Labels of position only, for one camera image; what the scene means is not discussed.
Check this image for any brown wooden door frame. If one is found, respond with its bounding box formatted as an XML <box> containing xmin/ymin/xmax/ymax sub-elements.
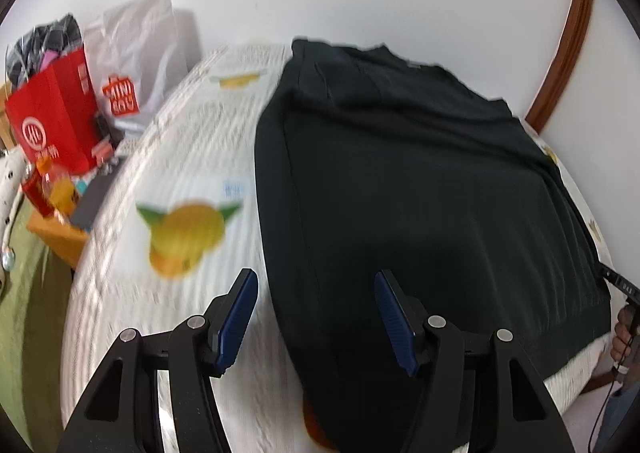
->
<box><xmin>525</xmin><ymin>0</ymin><xmax>594</xmax><ymax>134</ymax></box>

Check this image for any white plastic shopping bag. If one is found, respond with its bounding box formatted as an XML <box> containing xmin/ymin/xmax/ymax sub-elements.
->
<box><xmin>82</xmin><ymin>0</ymin><xmax>188</xmax><ymax>134</ymax></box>

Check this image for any person's right hand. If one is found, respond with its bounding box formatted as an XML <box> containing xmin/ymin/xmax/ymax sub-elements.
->
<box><xmin>611</xmin><ymin>305</ymin><xmax>634</xmax><ymax>364</ymax></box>

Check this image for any black sweatshirt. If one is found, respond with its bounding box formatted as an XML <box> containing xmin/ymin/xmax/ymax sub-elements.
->
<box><xmin>255</xmin><ymin>39</ymin><xmax>611</xmax><ymax>452</ymax></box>

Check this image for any green blanket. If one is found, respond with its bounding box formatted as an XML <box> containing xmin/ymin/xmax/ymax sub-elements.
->
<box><xmin>1</xmin><ymin>203</ymin><xmax>72</xmax><ymax>452</ymax></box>

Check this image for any red paper shopping bag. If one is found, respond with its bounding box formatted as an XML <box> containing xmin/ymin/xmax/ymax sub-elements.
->
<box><xmin>6</xmin><ymin>48</ymin><xmax>101</xmax><ymax>176</ymax></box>

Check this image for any plaid cloth in bag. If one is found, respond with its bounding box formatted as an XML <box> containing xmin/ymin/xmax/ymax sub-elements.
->
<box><xmin>6</xmin><ymin>13</ymin><xmax>82</xmax><ymax>90</ymax></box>

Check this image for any black cable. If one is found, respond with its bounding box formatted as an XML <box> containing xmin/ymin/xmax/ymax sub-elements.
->
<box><xmin>587</xmin><ymin>366</ymin><xmax>624</xmax><ymax>453</ymax></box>

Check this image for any fruit print table cover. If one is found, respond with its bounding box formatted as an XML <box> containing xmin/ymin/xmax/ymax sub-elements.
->
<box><xmin>61</xmin><ymin>44</ymin><xmax>611</xmax><ymax>452</ymax></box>

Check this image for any orange drink bottle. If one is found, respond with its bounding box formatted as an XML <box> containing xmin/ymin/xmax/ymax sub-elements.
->
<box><xmin>36</xmin><ymin>156</ymin><xmax>79</xmax><ymax>225</ymax></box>

